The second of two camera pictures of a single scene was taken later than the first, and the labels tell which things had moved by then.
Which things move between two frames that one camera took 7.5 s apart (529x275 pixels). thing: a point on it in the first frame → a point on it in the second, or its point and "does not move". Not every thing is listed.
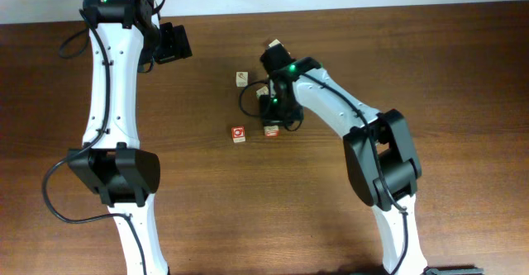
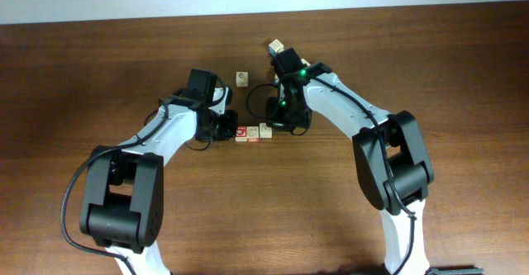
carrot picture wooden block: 242,78 does not move
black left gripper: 180,47 → 233,117
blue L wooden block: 275,42 does not move
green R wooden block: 262,92 → 265,131
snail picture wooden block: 271,130 → 252,134
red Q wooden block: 238,134 does not move
